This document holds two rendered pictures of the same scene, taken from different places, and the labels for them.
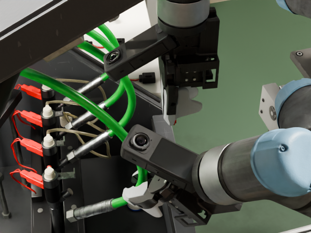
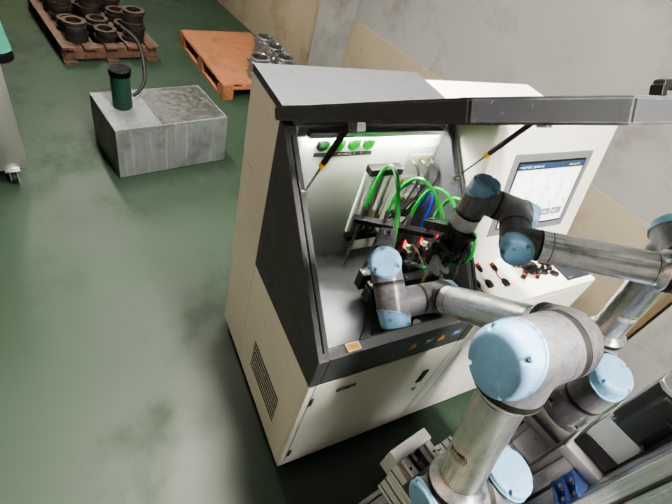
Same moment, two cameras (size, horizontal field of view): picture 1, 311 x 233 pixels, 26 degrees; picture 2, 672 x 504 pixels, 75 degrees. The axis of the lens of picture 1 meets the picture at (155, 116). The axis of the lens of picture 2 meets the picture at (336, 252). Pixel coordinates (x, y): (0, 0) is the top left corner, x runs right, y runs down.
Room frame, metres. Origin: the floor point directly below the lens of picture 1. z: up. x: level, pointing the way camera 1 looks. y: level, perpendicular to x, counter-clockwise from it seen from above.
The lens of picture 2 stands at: (0.03, -0.75, 2.12)
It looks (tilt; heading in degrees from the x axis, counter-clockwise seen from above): 43 degrees down; 59
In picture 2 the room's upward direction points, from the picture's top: 19 degrees clockwise
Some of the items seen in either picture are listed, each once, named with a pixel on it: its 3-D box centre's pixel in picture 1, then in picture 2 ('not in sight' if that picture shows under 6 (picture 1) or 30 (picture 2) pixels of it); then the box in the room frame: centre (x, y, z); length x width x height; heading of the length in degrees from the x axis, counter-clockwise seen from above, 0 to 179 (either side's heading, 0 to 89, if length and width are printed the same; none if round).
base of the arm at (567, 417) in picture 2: not in sight; (576, 402); (1.17, -0.45, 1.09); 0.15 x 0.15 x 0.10
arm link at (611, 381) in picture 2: not in sight; (600, 381); (1.18, -0.45, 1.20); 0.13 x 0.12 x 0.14; 56
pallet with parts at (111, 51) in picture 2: not in sight; (89, 10); (-0.50, 4.52, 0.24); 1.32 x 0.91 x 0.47; 108
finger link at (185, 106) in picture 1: (183, 107); (434, 267); (0.79, -0.04, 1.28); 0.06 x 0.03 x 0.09; 98
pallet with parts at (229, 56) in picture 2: not in sight; (238, 53); (0.93, 4.06, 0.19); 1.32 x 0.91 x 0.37; 107
